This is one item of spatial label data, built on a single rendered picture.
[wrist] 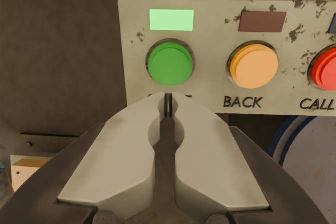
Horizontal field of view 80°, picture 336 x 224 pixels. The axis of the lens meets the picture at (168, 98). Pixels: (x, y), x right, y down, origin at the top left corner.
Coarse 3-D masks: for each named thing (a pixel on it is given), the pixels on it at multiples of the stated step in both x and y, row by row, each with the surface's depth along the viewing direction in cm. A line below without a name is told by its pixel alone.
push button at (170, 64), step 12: (156, 48) 17; (168, 48) 17; (180, 48) 17; (156, 60) 18; (168, 60) 18; (180, 60) 18; (156, 72) 18; (168, 72) 18; (180, 72) 18; (168, 84) 19
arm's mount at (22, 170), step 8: (24, 160) 71; (32, 160) 71; (40, 160) 71; (48, 160) 72; (16, 168) 67; (24, 168) 67; (32, 168) 67; (16, 176) 67; (24, 176) 67; (16, 184) 68
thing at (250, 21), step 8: (248, 16) 16; (256, 16) 16; (264, 16) 16; (272, 16) 16; (280, 16) 16; (240, 24) 17; (248, 24) 17; (256, 24) 17; (264, 24) 17; (272, 24) 17; (280, 24) 17
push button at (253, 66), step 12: (252, 48) 17; (264, 48) 17; (240, 60) 17; (252, 60) 17; (264, 60) 17; (276, 60) 18; (240, 72) 18; (252, 72) 18; (264, 72) 18; (240, 84) 19; (252, 84) 18; (264, 84) 19
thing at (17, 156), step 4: (16, 152) 74; (20, 152) 74; (24, 152) 74; (28, 152) 74; (32, 152) 75; (36, 152) 75; (40, 152) 75; (44, 152) 75; (48, 152) 75; (12, 156) 72; (16, 156) 72; (20, 156) 72; (24, 156) 72; (28, 156) 72; (32, 156) 72; (36, 156) 72; (40, 156) 72; (44, 156) 72; (48, 156) 72; (52, 156) 72; (12, 160) 72; (16, 160) 72; (12, 164) 72
